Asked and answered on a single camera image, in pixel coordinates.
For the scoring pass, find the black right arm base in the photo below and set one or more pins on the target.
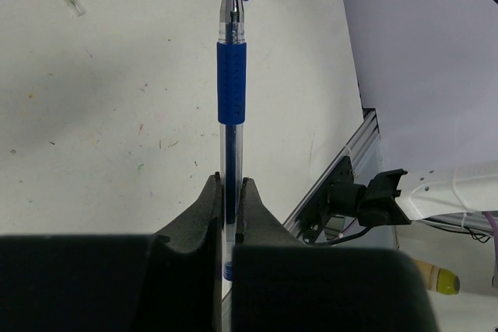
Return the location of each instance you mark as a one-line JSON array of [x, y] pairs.
[[338, 194]]

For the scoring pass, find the blue ballpoint pen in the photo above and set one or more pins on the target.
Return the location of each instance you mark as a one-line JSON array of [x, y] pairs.
[[231, 59]]

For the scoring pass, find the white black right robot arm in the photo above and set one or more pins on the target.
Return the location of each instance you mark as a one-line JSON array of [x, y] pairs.
[[399, 197]]

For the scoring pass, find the aluminium front rail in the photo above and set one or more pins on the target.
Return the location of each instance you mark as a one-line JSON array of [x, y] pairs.
[[357, 162]]

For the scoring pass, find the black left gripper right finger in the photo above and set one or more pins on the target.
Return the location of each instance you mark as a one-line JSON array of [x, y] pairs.
[[281, 284]]

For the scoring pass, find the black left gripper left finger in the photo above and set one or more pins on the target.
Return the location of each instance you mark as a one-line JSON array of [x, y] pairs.
[[166, 281]]

